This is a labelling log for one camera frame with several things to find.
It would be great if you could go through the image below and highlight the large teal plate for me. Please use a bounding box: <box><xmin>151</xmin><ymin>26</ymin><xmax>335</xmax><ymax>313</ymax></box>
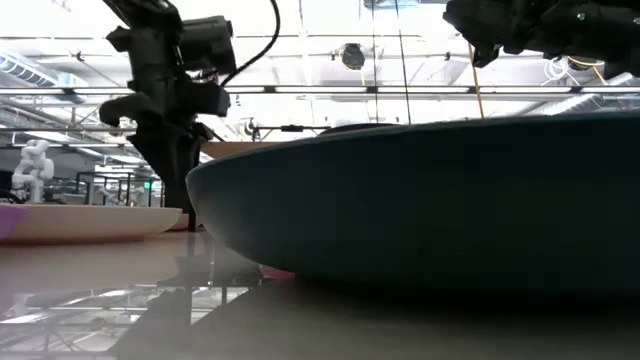
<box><xmin>185</xmin><ymin>110</ymin><xmax>640</xmax><ymax>296</ymax></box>

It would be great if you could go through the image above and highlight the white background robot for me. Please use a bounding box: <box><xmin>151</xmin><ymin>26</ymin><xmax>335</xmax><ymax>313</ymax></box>
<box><xmin>9</xmin><ymin>139</ymin><xmax>56</xmax><ymax>204</ymax></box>

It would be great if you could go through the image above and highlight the black background frame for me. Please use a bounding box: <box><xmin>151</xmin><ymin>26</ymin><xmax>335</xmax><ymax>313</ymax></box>
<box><xmin>75</xmin><ymin>170</ymin><xmax>166</xmax><ymax>208</ymax></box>

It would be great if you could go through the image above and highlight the ceiling air duct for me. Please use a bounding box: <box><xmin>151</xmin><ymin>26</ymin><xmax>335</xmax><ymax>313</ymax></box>
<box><xmin>0</xmin><ymin>48</ymin><xmax>90</xmax><ymax>104</ymax></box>

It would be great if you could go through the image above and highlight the long ceiling light bar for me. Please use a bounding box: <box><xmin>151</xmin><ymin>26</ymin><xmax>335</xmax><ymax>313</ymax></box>
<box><xmin>0</xmin><ymin>85</ymin><xmax>640</xmax><ymax>97</ymax></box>

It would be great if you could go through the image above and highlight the yellow hanging cord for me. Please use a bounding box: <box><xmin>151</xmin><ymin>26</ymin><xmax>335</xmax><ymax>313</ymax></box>
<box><xmin>466</xmin><ymin>41</ymin><xmax>487</xmax><ymax>120</ymax></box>

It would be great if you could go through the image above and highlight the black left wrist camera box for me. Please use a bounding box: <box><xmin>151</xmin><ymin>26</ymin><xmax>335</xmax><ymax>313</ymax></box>
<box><xmin>178</xmin><ymin>15</ymin><xmax>238</xmax><ymax>77</ymax></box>

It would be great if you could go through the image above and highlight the white ceiling cable bundle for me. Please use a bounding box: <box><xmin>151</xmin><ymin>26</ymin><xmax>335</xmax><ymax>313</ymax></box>
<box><xmin>543</xmin><ymin>56</ymin><xmax>572</xmax><ymax>87</ymax></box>

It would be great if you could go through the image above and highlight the black ceiling cable reel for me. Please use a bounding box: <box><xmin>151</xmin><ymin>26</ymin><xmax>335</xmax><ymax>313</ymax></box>
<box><xmin>339</xmin><ymin>42</ymin><xmax>367</xmax><ymax>72</ymax></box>
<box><xmin>568</xmin><ymin>55</ymin><xmax>600</xmax><ymax>72</ymax></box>

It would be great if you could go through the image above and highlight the peach plate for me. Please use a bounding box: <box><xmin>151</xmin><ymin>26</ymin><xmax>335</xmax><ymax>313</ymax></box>
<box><xmin>0</xmin><ymin>203</ymin><xmax>184</xmax><ymax>245</ymax></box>

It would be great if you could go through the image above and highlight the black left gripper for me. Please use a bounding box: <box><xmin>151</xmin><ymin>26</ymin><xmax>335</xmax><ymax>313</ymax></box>
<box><xmin>98</xmin><ymin>23</ymin><xmax>232</xmax><ymax>232</ymax></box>

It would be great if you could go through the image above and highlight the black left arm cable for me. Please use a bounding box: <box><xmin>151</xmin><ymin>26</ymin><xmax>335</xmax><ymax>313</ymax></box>
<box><xmin>219</xmin><ymin>0</ymin><xmax>282</xmax><ymax>89</ymax></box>

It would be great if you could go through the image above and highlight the thin black hanging rod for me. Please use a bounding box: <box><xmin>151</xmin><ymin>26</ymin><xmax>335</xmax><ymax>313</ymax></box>
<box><xmin>394</xmin><ymin>0</ymin><xmax>413</xmax><ymax>125</ymax></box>

